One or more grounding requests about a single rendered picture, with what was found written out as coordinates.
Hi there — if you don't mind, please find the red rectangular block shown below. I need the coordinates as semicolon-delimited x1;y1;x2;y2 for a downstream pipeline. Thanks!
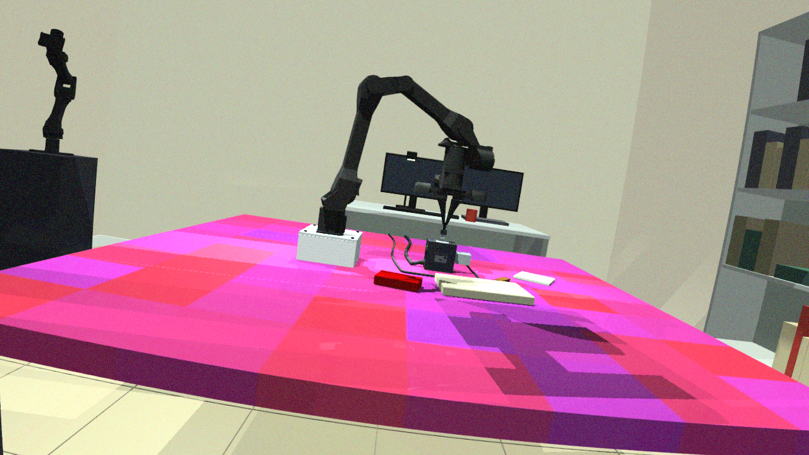
374;270;423;292

